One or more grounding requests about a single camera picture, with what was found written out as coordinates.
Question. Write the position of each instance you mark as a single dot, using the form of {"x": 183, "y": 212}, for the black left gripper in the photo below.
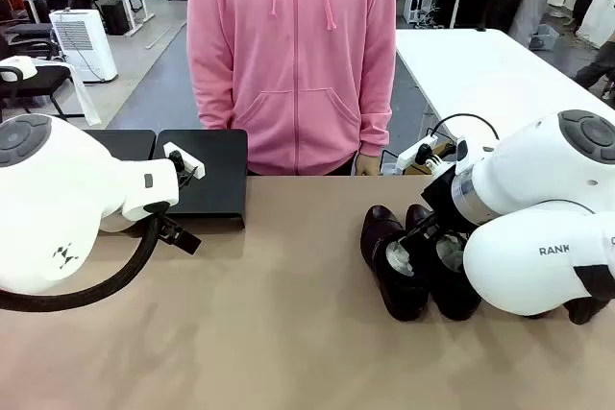
{"x": 182, "y": 238}

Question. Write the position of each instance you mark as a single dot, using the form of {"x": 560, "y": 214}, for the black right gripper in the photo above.
{"x": 444, "y": 194}

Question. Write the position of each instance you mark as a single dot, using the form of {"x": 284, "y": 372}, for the person's right forearm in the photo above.
{"x": 209, "y": 93}

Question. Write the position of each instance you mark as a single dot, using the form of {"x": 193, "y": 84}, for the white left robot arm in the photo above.
{"x": 57, "y": 189}

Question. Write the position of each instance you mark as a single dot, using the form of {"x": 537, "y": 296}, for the person's left forearm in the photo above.
{"x": 379, "y": 107}

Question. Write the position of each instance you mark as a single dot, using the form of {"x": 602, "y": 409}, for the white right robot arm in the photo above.
{"x": 528, "y": 261}

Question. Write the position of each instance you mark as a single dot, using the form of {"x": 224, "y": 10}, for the wide black shoe stand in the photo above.
{"x": 216, "y": 189}

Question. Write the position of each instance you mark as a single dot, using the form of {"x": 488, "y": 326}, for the narrow black shoe stand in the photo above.
{"x": 125, "y": 143}

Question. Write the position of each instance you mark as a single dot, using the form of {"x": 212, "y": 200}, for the person's left hand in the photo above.
{"x": 367, "y": 166}

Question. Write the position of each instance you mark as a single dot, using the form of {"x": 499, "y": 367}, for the white paper shoe stuffing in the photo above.
{"x": 400, "y": 258}
{"x": 449, "y": 251}

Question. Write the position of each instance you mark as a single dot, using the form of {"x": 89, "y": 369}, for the white hanging plastic sheet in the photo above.
{"x": 86, "y": 103}

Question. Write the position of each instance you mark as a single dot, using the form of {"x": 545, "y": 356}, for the large white table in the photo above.
{"x": 480, "y": 74}

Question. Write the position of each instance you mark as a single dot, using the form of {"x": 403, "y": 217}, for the white air purifier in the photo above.
{"x": 91, "y": 59}

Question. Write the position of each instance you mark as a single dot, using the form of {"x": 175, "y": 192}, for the person in pink hoodie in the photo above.
{"x": 293, "y": 69}

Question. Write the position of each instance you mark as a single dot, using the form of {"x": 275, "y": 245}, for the white computer case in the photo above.
{"x": 415, "y": 4}

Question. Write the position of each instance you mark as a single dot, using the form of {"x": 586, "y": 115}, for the black computer tower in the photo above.
{"x": 115, "y": 18}

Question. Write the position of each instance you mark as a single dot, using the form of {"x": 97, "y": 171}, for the grey blue bin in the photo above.
{"x": 545, "y": 38}

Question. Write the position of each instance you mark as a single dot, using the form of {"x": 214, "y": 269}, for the white cap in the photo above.
{"x": 19, "y": 66}

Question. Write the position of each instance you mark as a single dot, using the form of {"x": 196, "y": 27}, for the person in dark trousers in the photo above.
{"x": 598, "y": 69}

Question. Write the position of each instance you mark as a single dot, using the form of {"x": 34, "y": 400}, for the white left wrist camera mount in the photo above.
{"x": 192, "y": 165}

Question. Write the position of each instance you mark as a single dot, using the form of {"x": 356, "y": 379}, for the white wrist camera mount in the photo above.
{"x": 192, "y": 165}
{"x": 413, "y": 153}

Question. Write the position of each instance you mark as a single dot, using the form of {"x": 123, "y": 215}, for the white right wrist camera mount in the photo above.
{"x": 413, "y": 153}

